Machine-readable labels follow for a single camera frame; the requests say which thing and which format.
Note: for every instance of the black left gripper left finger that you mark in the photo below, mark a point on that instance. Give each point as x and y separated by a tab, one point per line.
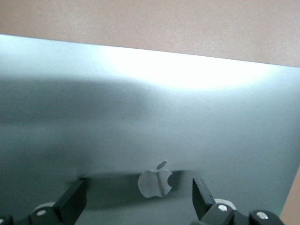
70	201

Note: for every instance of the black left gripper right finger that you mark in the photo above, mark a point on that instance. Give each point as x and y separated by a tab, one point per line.
202	199

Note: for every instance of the silver laptop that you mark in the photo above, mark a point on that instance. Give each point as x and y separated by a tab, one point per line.
140	117

